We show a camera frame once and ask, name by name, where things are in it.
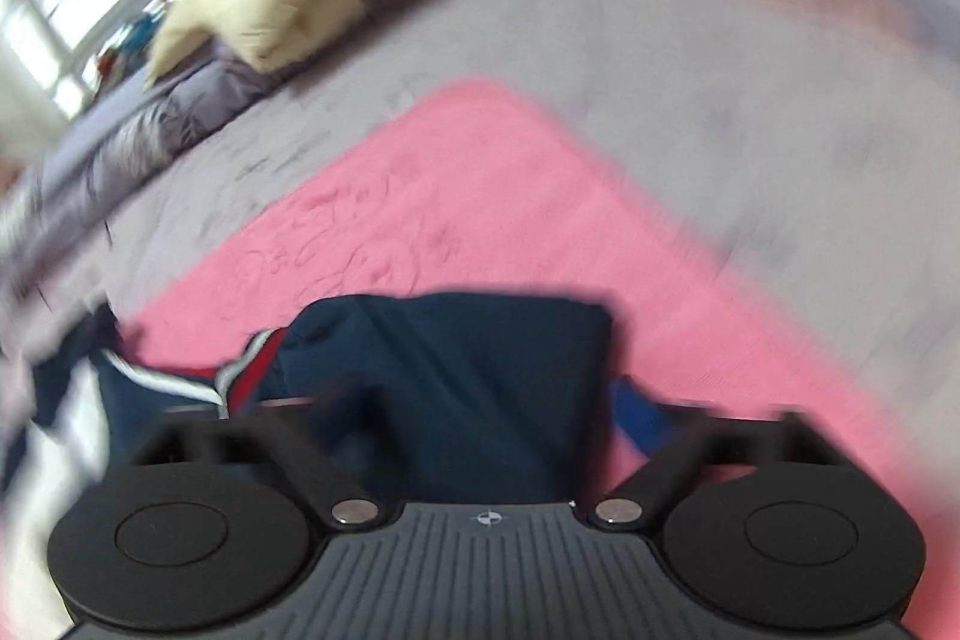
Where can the purple bed sheet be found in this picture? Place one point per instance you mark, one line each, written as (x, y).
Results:
(675, 48)

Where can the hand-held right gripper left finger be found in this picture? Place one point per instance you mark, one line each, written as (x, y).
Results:
(307, 460)

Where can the navy and white jacket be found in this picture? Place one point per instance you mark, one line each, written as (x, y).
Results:
(465, 385)

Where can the purple floral quilt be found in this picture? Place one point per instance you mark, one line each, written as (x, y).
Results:
(187, 100)

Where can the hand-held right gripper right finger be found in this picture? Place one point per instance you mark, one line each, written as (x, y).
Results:
(637, 419)

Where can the pink bunny print blanket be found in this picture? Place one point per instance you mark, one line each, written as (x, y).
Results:
(487, 197)

